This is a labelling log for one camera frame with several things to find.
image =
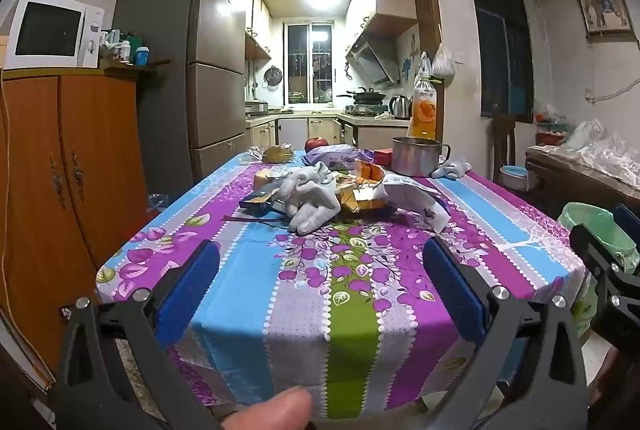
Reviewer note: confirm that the plastic bucket with green liner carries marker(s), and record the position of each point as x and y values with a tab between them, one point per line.
585	222

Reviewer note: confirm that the black wok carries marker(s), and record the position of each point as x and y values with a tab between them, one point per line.
367	96

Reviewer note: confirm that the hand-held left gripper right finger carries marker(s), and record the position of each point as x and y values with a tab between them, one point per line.
455	292

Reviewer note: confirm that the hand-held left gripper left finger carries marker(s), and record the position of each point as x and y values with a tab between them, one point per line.
190	282

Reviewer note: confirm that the barred kitchen window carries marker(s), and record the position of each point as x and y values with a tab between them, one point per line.
310	65

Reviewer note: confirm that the orange juice bottle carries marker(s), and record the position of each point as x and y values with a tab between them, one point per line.
422	110

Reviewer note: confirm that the white plastic sheet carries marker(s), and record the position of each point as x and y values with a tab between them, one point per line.
605	150

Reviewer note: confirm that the blue basin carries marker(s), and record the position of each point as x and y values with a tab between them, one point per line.
515	177

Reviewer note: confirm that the framed elephant picture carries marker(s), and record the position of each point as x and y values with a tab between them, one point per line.
602	7

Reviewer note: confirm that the steel electric kettle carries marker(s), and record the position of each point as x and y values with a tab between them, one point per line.
400	107

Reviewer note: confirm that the bread roll in bag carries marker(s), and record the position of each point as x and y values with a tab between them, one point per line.
277	155

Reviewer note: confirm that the blue yellow cardboard box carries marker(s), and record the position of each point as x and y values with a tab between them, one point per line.
260	202

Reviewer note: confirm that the hanging metal colander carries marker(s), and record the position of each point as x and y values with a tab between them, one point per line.
273	76

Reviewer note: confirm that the rice cooker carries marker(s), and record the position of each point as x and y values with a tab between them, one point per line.
256	107

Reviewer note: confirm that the dark window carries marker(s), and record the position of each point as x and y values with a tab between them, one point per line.
502	50

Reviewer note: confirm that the dark wooden dining table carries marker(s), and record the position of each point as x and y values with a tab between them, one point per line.
560	182

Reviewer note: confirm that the grey refrigerator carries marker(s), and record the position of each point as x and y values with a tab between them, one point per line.
165	35

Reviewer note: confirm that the purple snack bag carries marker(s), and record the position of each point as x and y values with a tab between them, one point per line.
332	156

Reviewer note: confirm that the orange white cardboard box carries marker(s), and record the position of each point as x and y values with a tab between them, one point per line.
371	171

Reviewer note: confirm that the pale yellow packet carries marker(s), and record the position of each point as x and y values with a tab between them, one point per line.
265	180

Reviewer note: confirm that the purple floral tablecloth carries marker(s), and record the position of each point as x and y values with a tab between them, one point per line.
350	285

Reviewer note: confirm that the cream kitchen base cabinets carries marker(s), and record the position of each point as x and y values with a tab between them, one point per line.
320	130

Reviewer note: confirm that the small red box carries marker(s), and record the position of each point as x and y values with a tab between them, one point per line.
384	157

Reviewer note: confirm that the cream wall cabinet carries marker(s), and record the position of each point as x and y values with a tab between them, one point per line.
257	25
380	0

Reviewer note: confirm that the red apple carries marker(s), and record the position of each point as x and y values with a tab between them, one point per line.
316	143

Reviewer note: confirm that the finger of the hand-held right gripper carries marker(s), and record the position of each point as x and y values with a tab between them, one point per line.
630	226
597	255

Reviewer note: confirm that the red basin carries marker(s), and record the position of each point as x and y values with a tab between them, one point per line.
550	135

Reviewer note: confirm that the white plastic wrapper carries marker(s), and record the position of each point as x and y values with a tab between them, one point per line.
415	197

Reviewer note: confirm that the blue jar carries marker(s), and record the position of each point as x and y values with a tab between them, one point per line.
142	56

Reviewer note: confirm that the white microwave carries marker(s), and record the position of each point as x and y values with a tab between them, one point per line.
45	30

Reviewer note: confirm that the hanging clear plastic bag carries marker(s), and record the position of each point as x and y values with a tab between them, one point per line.
443	62

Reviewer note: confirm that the steel range hood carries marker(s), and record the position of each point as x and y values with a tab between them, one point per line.
372	60

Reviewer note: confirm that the person's left hand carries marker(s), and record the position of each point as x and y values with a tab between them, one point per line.
280	410

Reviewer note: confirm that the orange wooden cabinet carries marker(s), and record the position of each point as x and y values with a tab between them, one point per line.
100	160

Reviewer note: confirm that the dark wooden chair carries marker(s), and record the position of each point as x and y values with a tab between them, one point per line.
504	140

